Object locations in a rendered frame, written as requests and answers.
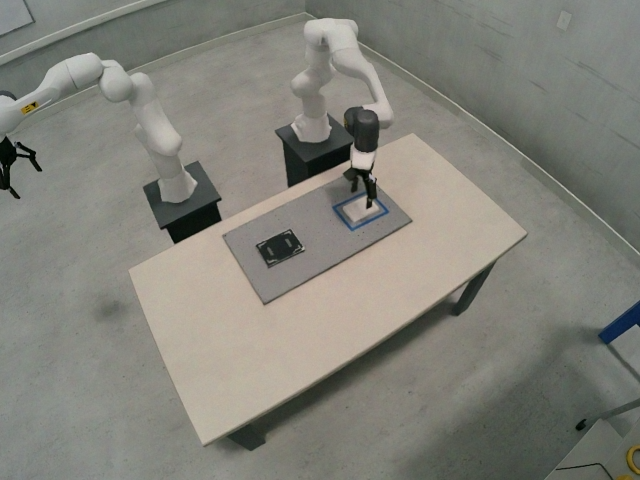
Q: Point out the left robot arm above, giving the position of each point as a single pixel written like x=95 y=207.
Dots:
x=348 y=60

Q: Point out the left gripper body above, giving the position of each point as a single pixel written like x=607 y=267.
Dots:
x=367 y=172

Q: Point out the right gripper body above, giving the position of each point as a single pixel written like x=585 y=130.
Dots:
x=6 y=147

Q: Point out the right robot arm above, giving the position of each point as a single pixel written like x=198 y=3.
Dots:
x=77 y=72

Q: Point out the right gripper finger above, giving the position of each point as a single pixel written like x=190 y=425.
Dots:
x=5 y=179
x=31 y=157

